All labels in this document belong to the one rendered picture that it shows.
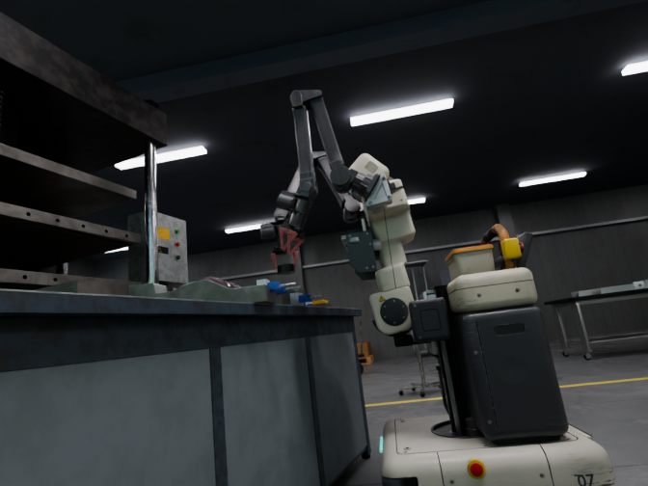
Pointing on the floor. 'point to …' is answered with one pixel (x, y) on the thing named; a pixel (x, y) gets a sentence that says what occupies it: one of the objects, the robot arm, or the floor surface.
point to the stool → (421, 378)
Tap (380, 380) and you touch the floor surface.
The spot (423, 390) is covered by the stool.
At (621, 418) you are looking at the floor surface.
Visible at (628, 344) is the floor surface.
